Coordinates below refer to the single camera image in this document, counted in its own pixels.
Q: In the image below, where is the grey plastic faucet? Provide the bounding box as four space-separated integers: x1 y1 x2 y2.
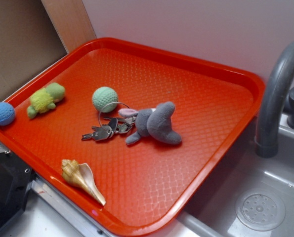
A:
254 42 294 158

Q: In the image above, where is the brown cardboard panel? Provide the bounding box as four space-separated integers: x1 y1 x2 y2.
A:
0 0 96 101

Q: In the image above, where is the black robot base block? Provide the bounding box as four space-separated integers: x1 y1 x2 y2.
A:
0 150 35 232

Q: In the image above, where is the green dimpled ball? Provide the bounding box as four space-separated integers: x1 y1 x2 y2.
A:
92 86 119 113

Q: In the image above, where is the orange plastic tray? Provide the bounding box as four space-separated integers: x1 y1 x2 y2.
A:
0 38 264 237

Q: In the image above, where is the green plush turtle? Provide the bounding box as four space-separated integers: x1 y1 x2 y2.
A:
27 82 65 119

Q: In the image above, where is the blue dimpled ball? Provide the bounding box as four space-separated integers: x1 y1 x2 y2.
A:
0 102 15 126

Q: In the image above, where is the grey plush elephant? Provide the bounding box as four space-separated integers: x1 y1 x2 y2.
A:
119 101 182 145

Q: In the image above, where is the silver key ring with keys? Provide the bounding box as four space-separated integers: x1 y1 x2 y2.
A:
81 101 137 142

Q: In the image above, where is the grey plastic sink basin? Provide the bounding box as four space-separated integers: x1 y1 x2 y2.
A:
178 122 294 237

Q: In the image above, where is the round sink drain strainer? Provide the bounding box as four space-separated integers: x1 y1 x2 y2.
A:
235 189 286 232

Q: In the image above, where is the tan conch seashell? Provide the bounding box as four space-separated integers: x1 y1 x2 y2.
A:
61 159 106 206

